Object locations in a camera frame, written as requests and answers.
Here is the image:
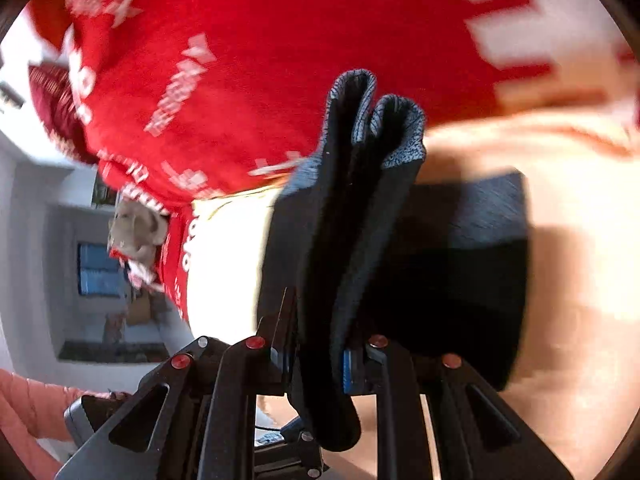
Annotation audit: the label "black pants blue trim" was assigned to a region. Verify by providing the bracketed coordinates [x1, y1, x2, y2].
[257, 70, 528, 452]

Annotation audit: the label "blue window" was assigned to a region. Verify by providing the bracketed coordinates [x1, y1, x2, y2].
[77, 242, 125, 298]

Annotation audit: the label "grey plush toy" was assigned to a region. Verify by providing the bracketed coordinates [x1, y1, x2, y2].
[107, 200, 168, 292]

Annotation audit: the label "peach cushion cover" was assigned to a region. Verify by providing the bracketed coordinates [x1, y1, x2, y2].
[186, 110, 639, 479]

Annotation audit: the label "red blanket white characters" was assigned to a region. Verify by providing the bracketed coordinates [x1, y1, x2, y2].
[26, 0, 639, 315]

